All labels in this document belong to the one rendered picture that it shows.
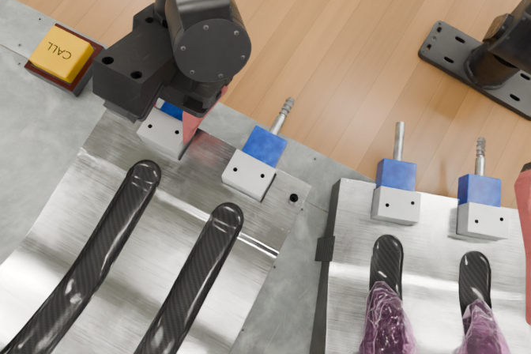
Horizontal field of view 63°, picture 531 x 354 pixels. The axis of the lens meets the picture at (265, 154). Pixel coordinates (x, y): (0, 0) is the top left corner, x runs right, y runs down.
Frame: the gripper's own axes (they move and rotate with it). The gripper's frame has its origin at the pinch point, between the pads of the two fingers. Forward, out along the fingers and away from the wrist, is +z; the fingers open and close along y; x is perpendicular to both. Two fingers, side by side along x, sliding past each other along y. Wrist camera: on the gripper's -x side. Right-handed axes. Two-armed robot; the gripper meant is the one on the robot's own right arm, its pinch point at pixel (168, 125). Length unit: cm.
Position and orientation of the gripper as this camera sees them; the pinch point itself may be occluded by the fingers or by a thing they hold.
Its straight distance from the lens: 51.3
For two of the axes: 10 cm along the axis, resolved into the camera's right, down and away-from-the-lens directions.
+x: 3.6, -6.1, 7.1
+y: 8.9, 4.5, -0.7
